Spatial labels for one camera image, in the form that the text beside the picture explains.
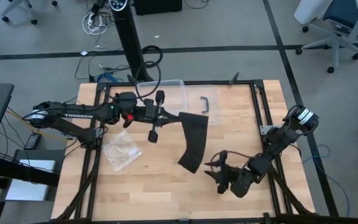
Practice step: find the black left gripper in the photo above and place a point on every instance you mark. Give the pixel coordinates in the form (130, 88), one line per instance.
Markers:
(155, 118)

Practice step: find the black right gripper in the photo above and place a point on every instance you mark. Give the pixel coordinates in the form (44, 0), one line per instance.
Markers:
(225, 174)

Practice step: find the clear plastic storage bin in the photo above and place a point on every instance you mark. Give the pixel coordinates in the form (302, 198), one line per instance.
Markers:
(172, 96)

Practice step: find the clear plastic bag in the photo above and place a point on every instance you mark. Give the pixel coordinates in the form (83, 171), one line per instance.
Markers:
(121, 151)

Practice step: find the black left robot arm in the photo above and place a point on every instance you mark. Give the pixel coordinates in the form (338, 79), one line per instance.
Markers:
(73, 115)

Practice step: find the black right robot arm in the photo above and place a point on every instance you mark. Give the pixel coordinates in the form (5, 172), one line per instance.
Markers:
(278, 140)

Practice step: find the clear plastic bin lid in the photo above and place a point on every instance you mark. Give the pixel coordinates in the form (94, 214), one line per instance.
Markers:
(211, 102)

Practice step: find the black cylindrical trash can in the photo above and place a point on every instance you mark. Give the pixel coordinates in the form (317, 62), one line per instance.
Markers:
(129, 37)

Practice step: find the black box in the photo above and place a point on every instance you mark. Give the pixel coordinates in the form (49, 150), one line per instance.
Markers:
(157, 6)

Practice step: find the black power adapter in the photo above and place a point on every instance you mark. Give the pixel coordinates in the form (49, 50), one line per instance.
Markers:
(33, 141)

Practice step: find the white box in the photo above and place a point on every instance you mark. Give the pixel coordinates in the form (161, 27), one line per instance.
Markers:
(30, 189)

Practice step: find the office chair with grey base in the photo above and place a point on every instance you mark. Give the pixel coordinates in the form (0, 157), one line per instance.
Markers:
(34, 21)

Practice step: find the blue white office chair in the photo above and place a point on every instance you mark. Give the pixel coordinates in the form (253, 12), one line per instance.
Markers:
(350, 12)

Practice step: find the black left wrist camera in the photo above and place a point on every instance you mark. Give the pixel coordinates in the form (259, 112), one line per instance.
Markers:
(148, 104)

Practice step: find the black aluminium table frame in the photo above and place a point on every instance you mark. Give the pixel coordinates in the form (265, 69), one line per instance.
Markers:
(244, 82)

